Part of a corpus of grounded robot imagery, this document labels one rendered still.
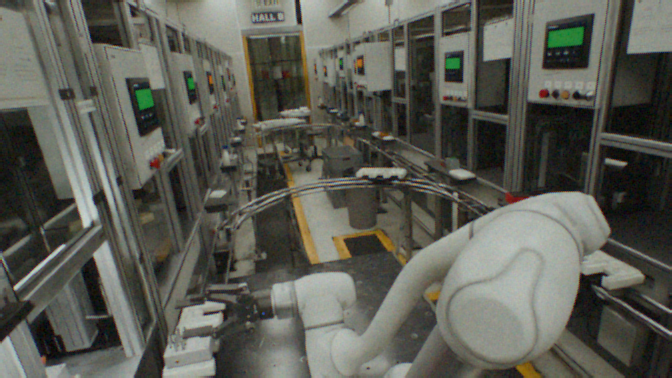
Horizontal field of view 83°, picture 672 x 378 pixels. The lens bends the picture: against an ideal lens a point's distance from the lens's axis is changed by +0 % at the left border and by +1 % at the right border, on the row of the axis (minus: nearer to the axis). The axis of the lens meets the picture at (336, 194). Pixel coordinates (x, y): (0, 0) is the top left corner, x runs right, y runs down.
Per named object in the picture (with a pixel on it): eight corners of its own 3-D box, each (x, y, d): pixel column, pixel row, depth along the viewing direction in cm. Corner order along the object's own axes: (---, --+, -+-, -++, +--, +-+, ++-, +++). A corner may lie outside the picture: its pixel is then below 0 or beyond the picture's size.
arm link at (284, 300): (292, 274, 100) (269, 278, 99) (295, 292, 91) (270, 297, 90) (296, 303, 103) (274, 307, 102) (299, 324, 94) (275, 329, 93)
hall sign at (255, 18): (286, 22, 827) (284, 9, 819) (251, 24, 815) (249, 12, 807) (285, 22, 831) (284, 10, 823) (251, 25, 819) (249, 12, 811)
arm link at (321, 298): (293, 275, 94) (301, 330, 90) (353, 264, 96) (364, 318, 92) (293, 280, 104) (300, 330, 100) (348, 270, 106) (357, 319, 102)
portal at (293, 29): (314, 141, 921) (302, 24, 837) (258, 148, 900) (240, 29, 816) (314, 140, 930) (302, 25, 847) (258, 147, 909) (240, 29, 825)
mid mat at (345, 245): (418, 276, 309) (418, 275, 309) (353, 288, 300) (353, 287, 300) (381, 229, 403) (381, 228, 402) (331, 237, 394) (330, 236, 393)
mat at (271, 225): (329, 290, 301) (329, 288, 301) (254, 303, 292) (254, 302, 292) (283, 150, 848) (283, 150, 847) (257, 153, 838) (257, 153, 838)
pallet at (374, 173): (356, 184, 297) (355, 172, 294) (362, 179, 310) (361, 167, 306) (402, 185, 284) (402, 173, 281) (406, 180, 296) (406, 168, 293)
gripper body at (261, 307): (275, 308, 101) (240, 314, 100) (270, 280, 98) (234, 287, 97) (276, 325, 94) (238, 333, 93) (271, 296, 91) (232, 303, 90)
